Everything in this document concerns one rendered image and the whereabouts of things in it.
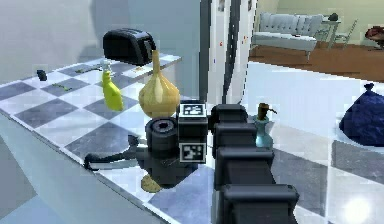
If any tan long-necked vase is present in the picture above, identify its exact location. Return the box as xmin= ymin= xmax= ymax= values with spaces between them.
xmin=138 ymin=49 xmax=181 ymax=119

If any yellow spray bottle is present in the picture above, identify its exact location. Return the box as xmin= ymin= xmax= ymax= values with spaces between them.
xmin=100 ymin=59 xmax=125 ymax=112

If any pale side table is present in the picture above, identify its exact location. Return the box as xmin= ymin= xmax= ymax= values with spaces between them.
xmin=320 ymin=18 xmax=343 ymax=50

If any tan round baked good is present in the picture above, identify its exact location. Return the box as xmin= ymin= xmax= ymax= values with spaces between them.
xmin=140 ymin=173 xmax=163 ymax=194

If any dark red round object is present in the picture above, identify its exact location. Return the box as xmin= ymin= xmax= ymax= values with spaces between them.
xmin=364 ymin=25 xmax=384 ymax=51

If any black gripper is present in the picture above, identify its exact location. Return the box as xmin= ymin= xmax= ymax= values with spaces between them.
xmin=83 ymin=117 xmax=198 ymax=187

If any dark blue tied bag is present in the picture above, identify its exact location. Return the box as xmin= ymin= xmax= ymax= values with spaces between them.
xmin=339 ymin=83 xmax=384 ymax=148

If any pale grey chair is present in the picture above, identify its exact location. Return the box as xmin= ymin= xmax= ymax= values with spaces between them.
xmin=334 ymin=18 xmax=359 ymax=48

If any black toaster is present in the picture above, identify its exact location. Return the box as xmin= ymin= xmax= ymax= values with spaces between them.
xmin=102 ymin=28 xmax=157 ymax=67

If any green flat utensil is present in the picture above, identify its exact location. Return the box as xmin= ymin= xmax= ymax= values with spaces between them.
xmin=51 ymin=82 xmax=73 ymax=92
xmin=74 ymin=66 xmax=102 ymax=75

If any pale grey sofa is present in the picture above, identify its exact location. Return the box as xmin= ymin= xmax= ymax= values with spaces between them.
xmin=252 ymin=12 xmax=325 ymax=62

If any teal soap pump bottle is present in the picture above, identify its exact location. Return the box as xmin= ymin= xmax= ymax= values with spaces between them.
xmin=252 ymin=102 xmax=278 ymax=150

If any white fridge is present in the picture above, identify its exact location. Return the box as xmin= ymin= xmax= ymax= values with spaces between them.
xmin=199 ymin=0 xmax=258 ymax=106

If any black fridge handle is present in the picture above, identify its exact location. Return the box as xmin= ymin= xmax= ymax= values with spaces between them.
xmin=222 ymin=0 xmax=242 ymax=104

